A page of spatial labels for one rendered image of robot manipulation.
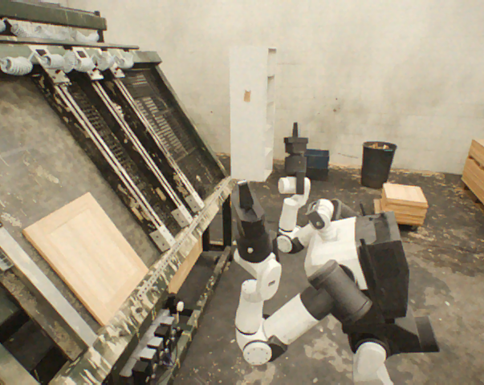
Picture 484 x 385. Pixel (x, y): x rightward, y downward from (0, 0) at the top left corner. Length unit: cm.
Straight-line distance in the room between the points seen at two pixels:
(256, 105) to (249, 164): 95
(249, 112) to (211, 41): 212
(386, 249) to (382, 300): 18
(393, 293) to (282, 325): 36
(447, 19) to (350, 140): 228
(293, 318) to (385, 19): 569
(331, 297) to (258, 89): 433
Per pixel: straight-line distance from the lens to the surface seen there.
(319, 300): 91
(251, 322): 93
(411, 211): 413
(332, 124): 632
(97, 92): 207
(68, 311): 140
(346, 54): 621
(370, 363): 131
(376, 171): 536
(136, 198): 179
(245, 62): 505
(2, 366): 127
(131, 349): 156
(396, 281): 107
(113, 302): 155
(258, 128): 509
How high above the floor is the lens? 188
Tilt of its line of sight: 23 degrees down
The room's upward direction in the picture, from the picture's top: straight up
